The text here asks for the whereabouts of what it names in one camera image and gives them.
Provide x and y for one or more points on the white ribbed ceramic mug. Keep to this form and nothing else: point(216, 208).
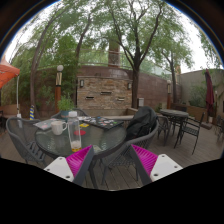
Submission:
point(58, 127)

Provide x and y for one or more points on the flat round red coaster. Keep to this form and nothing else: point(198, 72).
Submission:
point(83, 132)

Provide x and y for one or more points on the white wall utility box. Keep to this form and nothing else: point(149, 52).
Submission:
point(140, 102)

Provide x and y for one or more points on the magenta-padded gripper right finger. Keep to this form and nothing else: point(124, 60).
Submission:
point(165, 166)

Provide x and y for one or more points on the leaning grey-trunk tree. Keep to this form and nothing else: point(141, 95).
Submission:
point(35, 73)

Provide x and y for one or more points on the clear plastic bottle white cap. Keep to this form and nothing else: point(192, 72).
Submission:
point(74, 133)

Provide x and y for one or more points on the slim-trunk tree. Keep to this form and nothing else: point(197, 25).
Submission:
point(174, 86)

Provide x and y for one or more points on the dark-trunk branching tree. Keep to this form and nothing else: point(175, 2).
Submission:
point(135, 90)

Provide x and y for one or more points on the black laptop with stickers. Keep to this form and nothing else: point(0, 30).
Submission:
point(105, 122)

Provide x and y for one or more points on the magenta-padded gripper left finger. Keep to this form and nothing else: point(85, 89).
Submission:
point(58, 167)

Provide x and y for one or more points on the black wall lantern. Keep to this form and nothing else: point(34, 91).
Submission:
point(129, 85)
point(81, 83)

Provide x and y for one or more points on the lamp post with globe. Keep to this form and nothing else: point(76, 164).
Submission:
point(59, 83)

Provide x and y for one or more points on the black metal chair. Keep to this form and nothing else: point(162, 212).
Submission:
point(163, 126)
point(191, 130)

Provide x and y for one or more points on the round dark patio table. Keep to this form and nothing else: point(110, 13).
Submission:
point(175, 113)

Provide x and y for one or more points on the small yellow card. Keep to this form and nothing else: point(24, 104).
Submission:
point(84, 125)

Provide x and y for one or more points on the green plant in blue pot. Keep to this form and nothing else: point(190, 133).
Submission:
point(65, 104)

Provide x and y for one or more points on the black jacket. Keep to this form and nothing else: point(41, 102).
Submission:
point(141, 121)

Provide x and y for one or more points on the orange patio umbrella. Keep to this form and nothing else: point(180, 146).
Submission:
point(7, 71)

